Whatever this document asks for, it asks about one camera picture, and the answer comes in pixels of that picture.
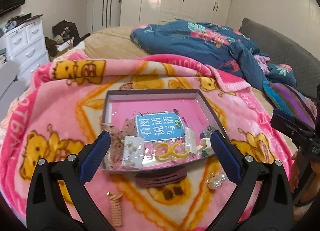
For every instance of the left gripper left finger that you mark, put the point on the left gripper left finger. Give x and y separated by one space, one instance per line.
46 207

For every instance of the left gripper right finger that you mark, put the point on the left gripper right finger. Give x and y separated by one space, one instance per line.
262 198

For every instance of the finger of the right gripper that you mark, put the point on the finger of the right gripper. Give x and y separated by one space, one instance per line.
294 128

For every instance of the pearl hair accessory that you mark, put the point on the pearl hair accessory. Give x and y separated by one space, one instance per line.
215 181

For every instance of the maroon large hair clip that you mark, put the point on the maroon large hair clip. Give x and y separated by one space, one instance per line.
162 177

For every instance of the white bedroom door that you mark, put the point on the white bedroom door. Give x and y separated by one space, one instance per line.
105 13

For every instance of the striped colourful pillow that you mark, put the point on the striped colourful pillow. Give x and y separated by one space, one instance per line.
291 101

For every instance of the dark grey headboard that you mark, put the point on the dark grey headboard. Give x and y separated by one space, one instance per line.
281 49

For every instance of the pink sheer glitter bow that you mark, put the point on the pink sheer glitter bow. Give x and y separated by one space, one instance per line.
115 153

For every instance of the white claw hair clip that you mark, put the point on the white claw hair clip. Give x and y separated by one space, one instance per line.
205 148

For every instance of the pink cartoon bear blanket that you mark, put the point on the pink cartoon bear blanket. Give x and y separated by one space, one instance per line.
62 111

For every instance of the white earring card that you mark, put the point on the white earring card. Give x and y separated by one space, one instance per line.
133 152

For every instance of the blue floral quilt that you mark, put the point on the blue floral quilt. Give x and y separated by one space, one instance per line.
221 47

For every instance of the yellow hoop earrings pack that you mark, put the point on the yellow hoop earrings pack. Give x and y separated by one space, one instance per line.
170 151

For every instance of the grey shallow box tray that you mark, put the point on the grey shallow box tray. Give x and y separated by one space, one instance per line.
197 114

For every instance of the blue Chinese book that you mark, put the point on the blue Chinese book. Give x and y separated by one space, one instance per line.
159 126

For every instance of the white drawer chest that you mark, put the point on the white drawer chest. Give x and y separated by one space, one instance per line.
25 46

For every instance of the black bag on floor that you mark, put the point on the black bag on floor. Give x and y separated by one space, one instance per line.
67 30

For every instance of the tan bed sheet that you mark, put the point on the tan bed sheet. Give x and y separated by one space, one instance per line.
113 43

